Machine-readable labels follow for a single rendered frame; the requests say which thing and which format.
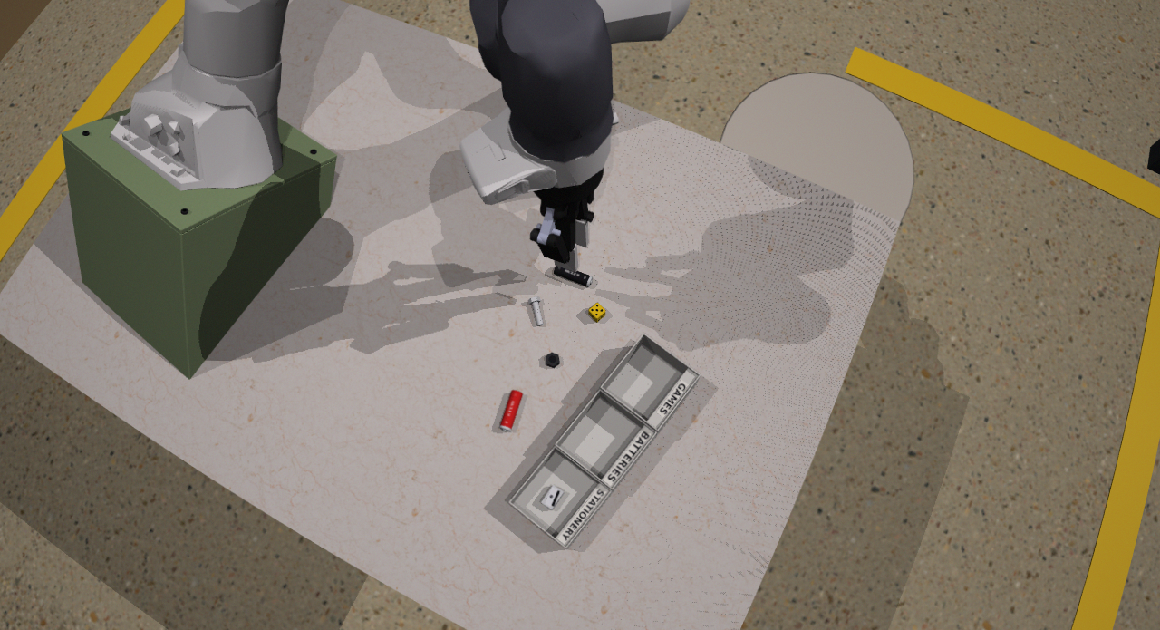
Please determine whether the grey metal bolt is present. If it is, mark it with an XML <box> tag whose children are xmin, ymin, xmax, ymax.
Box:
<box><xmin>528</xmin><ymin>296</ymin><xmax>544</xmax><ymax>326</ymax></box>

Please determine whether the black aa battery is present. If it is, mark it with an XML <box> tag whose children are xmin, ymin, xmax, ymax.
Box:
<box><xmin>554</xmin><ymin>266</ymin><xmax>593</xmax><ymax>287</ymax></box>

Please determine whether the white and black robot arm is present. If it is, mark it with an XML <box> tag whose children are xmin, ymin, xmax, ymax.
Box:
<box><xmin>111</xmin><ymin>0</ymin><xmax>691</xmax><ymax>205</ymax></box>

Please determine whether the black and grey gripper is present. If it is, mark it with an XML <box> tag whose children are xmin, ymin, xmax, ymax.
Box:
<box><xmin>530</xmin><ymin>168</ymin><xmax>604</xmax><ymax>271</ymax></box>

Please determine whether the red aa battery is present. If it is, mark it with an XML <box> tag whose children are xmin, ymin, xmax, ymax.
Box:
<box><xmin>499</xmin><ymin>390</ymin><xmax>523</xmax><ymax>430</ymax></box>

